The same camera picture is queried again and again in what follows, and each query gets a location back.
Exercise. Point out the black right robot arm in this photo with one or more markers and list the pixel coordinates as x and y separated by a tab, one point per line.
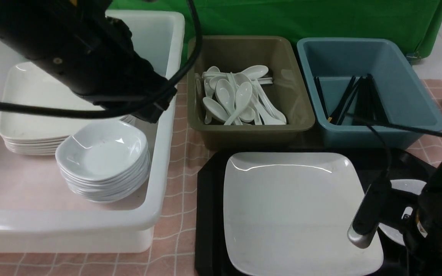
417	217

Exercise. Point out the blue plastic bin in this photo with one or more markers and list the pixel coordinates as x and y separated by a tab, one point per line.
335	60

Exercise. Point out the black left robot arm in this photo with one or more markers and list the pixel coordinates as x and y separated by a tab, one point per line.
91	53

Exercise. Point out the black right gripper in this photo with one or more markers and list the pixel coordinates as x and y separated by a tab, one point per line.
417	217

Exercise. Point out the green backdrop cloth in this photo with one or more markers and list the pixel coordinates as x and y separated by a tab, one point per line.
413	25

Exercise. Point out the black plastic serving tray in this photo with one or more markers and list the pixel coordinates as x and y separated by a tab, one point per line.
211	253

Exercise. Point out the top small white bowl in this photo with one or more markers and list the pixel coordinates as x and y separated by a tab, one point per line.
102	150

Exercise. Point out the black chopstick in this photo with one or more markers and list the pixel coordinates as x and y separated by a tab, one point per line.
333	118
321	96
360	108
378	108

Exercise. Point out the olive brown plastic bin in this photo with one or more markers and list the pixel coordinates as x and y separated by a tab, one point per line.
283	85

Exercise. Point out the large white rice plate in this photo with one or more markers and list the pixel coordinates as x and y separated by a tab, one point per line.
287	214

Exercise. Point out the pink checked tablecloth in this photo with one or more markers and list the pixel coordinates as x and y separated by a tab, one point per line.
167	251

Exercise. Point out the large white plastic bin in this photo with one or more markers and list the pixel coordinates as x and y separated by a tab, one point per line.
38	212

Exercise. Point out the white ceramic soup spoon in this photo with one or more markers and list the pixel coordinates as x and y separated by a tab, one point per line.
242	99
253	72
215	109
226	97
267	103

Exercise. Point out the small white bowl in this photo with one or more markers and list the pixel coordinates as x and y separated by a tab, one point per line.
144	159
109	198
135	176
102	150
123	185

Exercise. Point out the small white dish on tray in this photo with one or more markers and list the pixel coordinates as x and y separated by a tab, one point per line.
408	185

